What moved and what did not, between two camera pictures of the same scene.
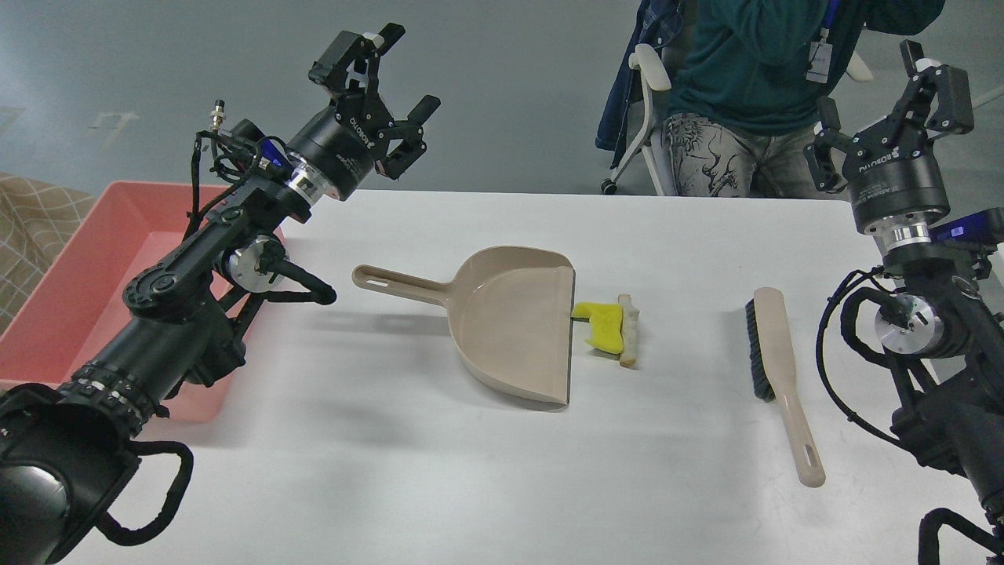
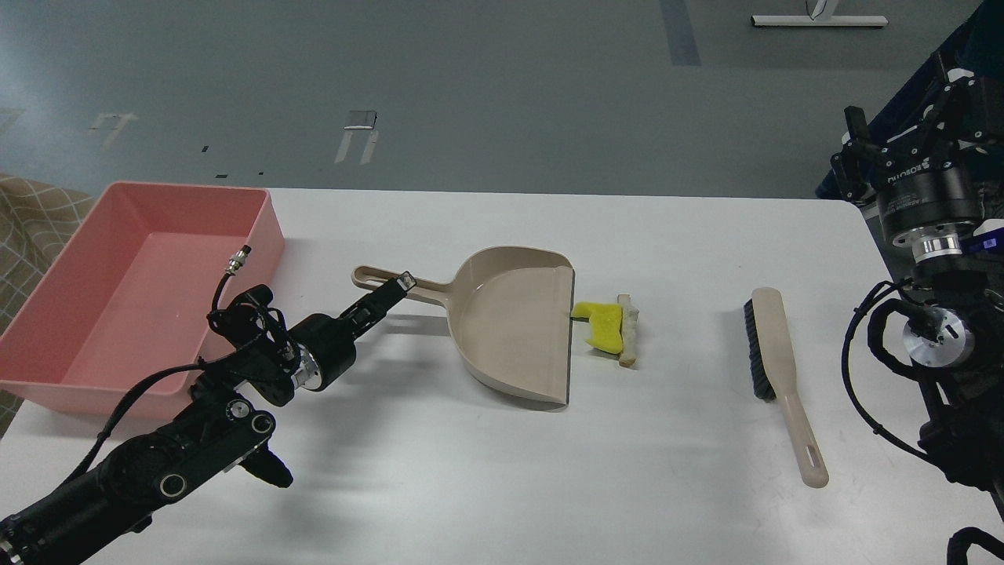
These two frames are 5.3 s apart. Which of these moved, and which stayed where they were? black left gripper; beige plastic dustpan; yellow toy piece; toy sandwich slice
Moved: black left gripper
Stayed: toy sandwich slice; yellow toy piece; beige plastic dustpan
